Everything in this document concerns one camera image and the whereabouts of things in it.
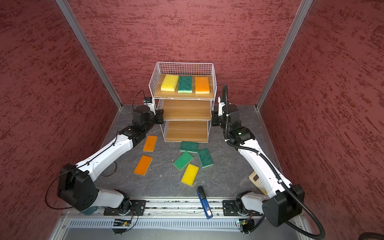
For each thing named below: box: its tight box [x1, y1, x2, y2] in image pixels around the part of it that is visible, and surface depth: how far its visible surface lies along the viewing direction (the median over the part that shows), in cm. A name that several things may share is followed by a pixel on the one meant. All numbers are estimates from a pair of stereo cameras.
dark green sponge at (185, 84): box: [178, 75, 193, 93], surface depth 73 cm
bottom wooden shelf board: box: [166, 120, 208, 141], surface depth 107 cm
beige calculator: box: [249, 171, 268, 195], surface depth 83 cm
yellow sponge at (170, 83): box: [161, 74, 179, 92], surface depth 73 cm
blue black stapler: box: [196, 186, 213, 220], surface depth 75 cm
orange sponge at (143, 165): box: [133, 155, 153, 176], surface depth 90 cm
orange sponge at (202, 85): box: [195, 76, 210, 94], surface depth 72 cm
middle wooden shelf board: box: [163, 100, 211, 120], surface depth 85 cm
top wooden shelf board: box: [154, 74, 214, 99], surface depth 71 cm
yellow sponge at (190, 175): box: [181, 163, 199, 187], surface depth 86 cm
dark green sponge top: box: [180, 141, 199, 154], surface depth 99 cm
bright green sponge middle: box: [173, 151, 194, 171], surface depth 91 cm
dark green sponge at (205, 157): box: [197, 147, 214, 169], surface depth 93 cm
